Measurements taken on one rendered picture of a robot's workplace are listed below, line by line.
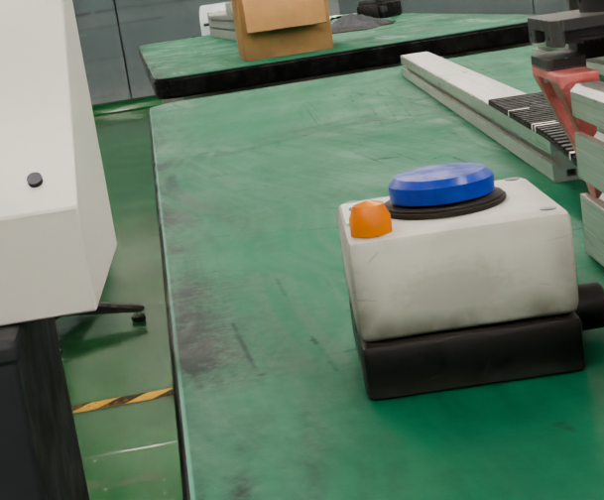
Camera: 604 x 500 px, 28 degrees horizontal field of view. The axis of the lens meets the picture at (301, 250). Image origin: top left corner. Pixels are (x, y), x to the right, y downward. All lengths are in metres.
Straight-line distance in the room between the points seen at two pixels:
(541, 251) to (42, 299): 0.30
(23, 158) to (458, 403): 0.31
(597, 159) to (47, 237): 0.28
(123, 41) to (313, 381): 11.03
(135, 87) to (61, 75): 10.81
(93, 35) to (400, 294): 11.08
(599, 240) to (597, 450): 0.21
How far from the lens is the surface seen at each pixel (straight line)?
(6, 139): 0.66
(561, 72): 0.62
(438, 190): 0.44
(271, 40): 2.68
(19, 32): 0.72
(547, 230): 0.43
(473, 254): 0.42
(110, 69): 11.48
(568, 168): 0.80
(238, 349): 0.52
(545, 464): 0.37
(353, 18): 3.46
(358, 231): 0.42
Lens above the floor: 0.93
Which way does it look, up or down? 12 degrees down
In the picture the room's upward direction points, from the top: 8 degrees counter-clockwise
